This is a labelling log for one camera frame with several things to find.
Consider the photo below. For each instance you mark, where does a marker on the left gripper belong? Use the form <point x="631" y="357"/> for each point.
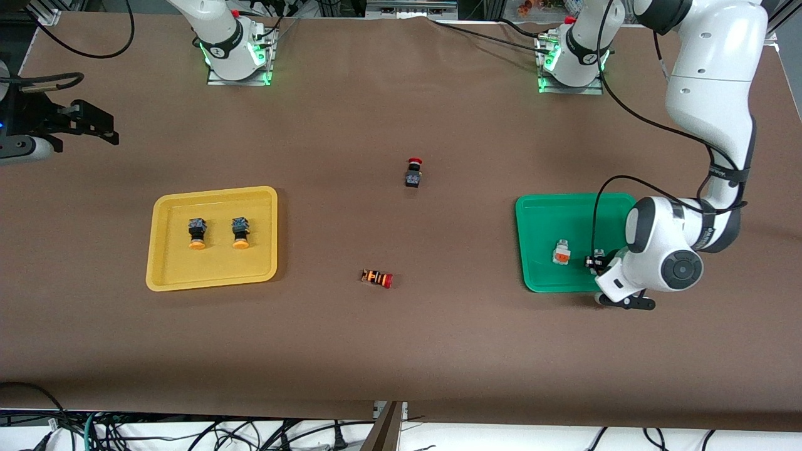
<point x="594" y="261"/>

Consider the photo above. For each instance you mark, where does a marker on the red button with black body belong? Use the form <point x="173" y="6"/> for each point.
<point x="413" y="178"/>

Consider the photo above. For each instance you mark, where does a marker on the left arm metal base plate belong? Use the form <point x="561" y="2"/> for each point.
<point x="570" y="91"/>

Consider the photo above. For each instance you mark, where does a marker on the aluminium frame bar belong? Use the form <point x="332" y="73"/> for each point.
<point x="407" y="7"/>

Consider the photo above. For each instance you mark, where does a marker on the red button with orange body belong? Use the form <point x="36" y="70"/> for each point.
<point x="376" y="277"/>

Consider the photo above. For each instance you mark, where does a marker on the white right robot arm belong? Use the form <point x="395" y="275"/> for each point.
<point x="219" y="31"/>

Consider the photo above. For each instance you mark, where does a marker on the brown table post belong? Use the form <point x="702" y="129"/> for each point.
<point x="385" y="432"/>

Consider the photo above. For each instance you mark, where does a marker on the yellow plastic tray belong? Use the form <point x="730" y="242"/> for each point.
<point x="250" y="263"/>

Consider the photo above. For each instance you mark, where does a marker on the brown table cover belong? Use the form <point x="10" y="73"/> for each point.
<point x="401" y="351"/>

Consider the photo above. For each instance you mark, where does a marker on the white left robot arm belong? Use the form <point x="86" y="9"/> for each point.
<point x="714" y="62"/>

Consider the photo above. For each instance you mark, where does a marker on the aluminium corner profile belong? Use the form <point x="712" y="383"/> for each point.
<point x="39" y="14"/>
<point x="767" y="28"/>

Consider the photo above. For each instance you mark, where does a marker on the green plastic tray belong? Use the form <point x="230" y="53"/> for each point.
<point x="539" y="219"/>

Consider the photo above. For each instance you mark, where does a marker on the yellow mushroom push button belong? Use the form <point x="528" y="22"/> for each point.
<point x="197" y="235"/>
<point x="240" y="235"/>

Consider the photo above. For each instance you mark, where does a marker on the white and orange push button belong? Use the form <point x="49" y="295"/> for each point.
<point x="561" y="254"/>

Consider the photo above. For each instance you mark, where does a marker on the white table bracket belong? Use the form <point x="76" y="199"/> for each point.
<point x="378" y="410"/>

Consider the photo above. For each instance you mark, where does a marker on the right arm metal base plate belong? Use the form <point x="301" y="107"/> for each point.
<point x="238" y="82"/>

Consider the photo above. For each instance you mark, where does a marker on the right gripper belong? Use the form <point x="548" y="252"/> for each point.
<point x="30" y="116"/>

